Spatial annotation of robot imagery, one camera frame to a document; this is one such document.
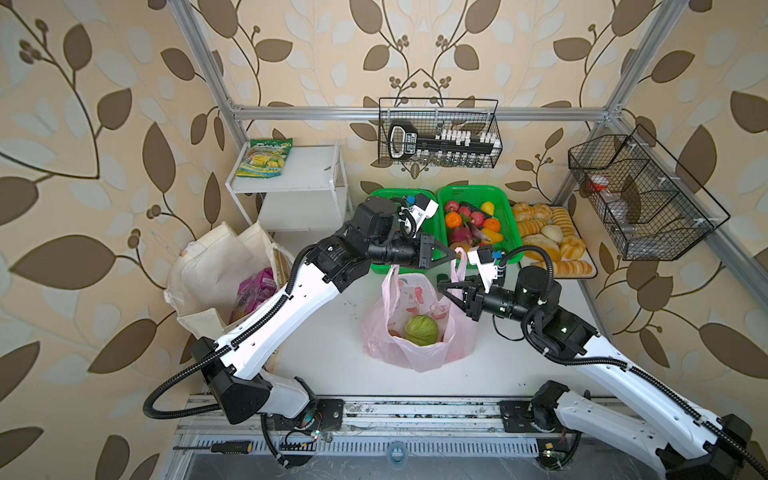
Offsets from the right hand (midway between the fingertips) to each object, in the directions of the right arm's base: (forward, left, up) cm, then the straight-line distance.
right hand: (442, 288), depth 65 cm
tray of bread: (+36, -48, -23) cm, 64 cm away
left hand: (+1, -2, +11) cm, 11 cm away
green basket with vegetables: (+38, -4, -21) cm, 43 cm away
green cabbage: (0, +3, -21) cm, 22 cm away
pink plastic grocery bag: (+7, +8, -16) cm, 19 cm away
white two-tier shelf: (+47, +39, -14) cm, 63 cm away
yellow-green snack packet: (+40, +46, +6) cm, 62 cm away
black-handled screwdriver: (-25, +49, -26) cm, 61 cm away
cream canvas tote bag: (+13, +61, -11) cm, 63 cm away
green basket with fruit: (+45, -20, -24) cm, 54 cm away
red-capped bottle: (+29, -47, +4) cm, 55 cm away
